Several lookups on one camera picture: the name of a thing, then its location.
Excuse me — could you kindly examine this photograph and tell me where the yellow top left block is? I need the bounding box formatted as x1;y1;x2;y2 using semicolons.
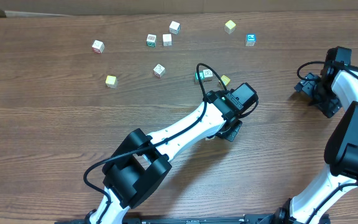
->
105;75;117;88

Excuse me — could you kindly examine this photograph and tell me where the green L wooden block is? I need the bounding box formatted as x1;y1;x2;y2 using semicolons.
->
195;71;205;84

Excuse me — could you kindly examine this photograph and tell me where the yellow top far block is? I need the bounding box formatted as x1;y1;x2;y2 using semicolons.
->
224;20;236;34

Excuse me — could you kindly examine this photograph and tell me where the red C wooden block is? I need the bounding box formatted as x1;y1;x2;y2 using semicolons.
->
153;63;166;78

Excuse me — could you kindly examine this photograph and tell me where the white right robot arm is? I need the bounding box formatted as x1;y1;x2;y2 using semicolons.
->
263;46;358;223

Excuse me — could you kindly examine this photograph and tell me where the plain I wooden block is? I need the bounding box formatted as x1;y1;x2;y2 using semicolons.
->
203;69;214;82

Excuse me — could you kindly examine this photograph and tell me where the yellow top duck block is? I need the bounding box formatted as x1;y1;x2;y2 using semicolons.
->
218;75;231;89

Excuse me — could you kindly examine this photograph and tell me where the brown cardboard backdrop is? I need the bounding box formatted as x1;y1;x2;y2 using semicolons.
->
0;0;358;17

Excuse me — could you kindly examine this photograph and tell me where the blue top turtle block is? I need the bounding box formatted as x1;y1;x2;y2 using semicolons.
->
245;34;256;47

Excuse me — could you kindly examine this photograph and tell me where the green B wooden block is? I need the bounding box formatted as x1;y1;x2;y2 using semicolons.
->
146;34;157;47

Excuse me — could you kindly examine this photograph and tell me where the ice cream wooden block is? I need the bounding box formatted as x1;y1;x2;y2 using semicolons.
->
162;34;172;47

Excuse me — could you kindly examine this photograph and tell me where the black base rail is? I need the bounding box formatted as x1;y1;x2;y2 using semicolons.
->
54;213;331;224

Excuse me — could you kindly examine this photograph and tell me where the dark green J wooden block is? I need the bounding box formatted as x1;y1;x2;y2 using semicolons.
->
169;21;180;35

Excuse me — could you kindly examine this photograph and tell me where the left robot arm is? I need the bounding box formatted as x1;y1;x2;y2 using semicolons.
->
83;83;258;223

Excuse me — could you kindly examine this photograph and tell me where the red U wooden block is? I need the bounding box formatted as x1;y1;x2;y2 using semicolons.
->
91;40;105;54

